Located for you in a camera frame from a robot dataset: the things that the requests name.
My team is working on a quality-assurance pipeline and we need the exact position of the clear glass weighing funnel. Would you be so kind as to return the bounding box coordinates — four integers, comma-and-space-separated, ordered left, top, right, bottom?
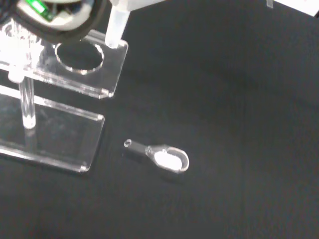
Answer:
124, 138, 190, 174

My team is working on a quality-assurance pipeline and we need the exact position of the black bench cloth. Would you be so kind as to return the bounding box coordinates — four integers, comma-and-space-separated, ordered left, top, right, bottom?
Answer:
0, 0, 319, 239

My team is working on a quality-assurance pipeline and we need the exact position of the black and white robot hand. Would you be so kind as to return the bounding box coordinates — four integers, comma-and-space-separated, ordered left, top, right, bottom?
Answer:
0, 0, 110, 43

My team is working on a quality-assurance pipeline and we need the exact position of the clear acrylic funnel stand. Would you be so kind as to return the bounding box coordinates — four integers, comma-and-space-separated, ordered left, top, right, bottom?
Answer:
0, 21, 129, 174

